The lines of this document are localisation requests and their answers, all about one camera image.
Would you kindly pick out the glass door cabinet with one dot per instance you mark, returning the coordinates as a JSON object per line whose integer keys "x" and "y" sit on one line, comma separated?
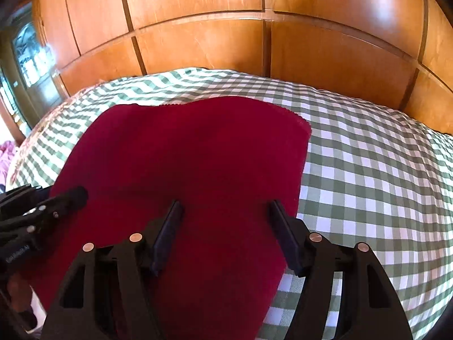
{"x": 32, "y": 63}

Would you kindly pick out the wooden wardrobe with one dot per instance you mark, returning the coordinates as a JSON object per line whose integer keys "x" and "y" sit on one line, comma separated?
{"x": 247, "y": 35}

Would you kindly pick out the red sweater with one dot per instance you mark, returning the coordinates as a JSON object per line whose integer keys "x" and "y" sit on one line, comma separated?
{"x": 198, "y": 156}

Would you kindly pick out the pink cloth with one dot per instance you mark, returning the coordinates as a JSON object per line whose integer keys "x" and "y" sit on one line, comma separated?
{"x": 6, "y": 159}

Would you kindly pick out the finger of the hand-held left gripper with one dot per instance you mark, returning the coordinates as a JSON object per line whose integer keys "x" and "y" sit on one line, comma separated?
{"x": 53, "y": 214}
{"x": 70, "y": 194}

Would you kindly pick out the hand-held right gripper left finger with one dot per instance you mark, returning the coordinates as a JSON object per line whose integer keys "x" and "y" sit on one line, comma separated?
{"x": 166, "y": 233}

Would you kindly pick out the person's left hand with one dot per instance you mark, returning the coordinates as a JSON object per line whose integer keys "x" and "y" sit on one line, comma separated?
{"x": 19, "y": 294}

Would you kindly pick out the green checked bedsheet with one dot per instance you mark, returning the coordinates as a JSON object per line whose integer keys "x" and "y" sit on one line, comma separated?
{"x": 371, "y": 184}

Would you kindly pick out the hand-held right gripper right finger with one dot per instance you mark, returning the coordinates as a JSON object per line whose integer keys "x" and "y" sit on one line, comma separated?
{"x": 285, "y": 235}

